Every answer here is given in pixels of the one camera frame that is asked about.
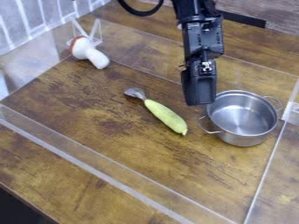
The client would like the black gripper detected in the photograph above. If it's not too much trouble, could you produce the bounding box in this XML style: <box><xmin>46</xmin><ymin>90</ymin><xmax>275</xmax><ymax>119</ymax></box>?
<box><xmin>178</xmin><ymin>15</ymin><xmax>225</xmax><ymax>106</ymax></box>

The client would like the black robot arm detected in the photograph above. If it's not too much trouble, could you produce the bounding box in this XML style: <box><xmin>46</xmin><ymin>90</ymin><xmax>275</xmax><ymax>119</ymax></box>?
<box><xmin>173</xmin><ymin>0</ymin><xmax>225</xmax><ymax>106</ymax></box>

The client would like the stainless steel pot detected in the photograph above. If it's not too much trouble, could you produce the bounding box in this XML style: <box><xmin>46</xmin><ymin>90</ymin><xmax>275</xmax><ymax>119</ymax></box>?
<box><xmin>199</xmin><ymin>90</ymin><xmax>283</xmax><ymax>147</ymax></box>

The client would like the black strip on table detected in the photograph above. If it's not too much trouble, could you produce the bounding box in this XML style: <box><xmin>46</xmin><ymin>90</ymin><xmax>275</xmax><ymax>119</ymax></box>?
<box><xmin>219</xmin><ymin>10</ymin><xmax>267</xmax><ymax>28</ymax></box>

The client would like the clear acrylic stand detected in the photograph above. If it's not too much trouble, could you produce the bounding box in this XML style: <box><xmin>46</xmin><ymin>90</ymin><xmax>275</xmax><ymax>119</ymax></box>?
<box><xmin>66</xmin><ymin>18</ymin><xmax>103</xmax><ymax>46</ymax></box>

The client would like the white toy mushroom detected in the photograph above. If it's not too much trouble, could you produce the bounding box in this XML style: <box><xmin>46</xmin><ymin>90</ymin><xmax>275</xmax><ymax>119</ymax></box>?
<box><xmin>70</xmin><ymin>36</ymin><xmax>110</xmax><ymax>69</ymax></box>

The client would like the black cable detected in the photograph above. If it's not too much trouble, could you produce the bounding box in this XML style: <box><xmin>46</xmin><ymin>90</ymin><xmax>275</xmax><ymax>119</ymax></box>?
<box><xmin>116</xmin><ymin>0</ymin><xmax>166</xmax><ymax>18</ymax></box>

